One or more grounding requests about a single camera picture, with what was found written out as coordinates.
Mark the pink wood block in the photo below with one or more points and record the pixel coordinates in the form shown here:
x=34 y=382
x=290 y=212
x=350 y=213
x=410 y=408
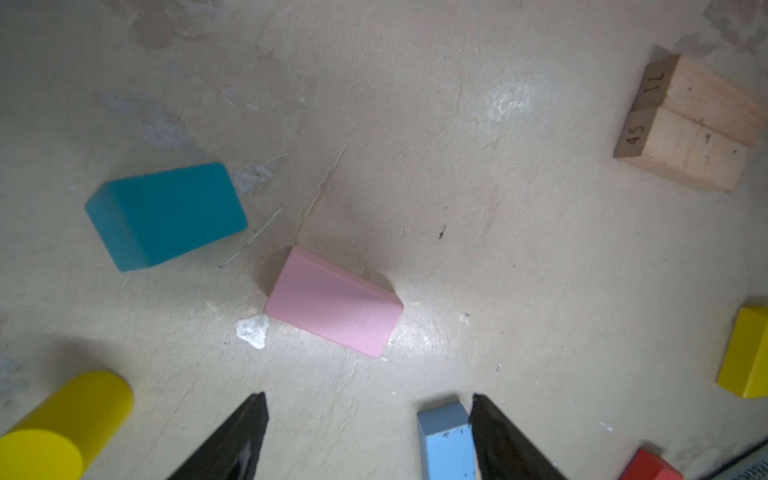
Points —
x=321 y=298

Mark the natural wood block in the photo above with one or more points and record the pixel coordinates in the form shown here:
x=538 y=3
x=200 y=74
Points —
x=664 y=143
x=692 y=90

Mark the light blue wood block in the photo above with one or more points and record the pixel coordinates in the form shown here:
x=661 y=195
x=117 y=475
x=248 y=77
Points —
x=446 y=443

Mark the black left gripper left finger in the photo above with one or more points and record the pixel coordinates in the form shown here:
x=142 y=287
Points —
x=233 y=450

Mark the red wood block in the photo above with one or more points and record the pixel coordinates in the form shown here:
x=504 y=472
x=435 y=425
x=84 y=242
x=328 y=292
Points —
x=646 y=465

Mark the yellow wood cylinder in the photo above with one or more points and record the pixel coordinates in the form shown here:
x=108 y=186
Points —
x=62 y=436

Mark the teal wood block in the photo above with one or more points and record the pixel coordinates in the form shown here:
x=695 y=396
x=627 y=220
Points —
x=149 y=219

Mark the yellow rectangular wood block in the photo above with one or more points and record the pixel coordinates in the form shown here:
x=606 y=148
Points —
x=744 y=368

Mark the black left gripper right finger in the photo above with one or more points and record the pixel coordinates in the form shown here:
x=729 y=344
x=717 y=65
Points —
x=502 y=450

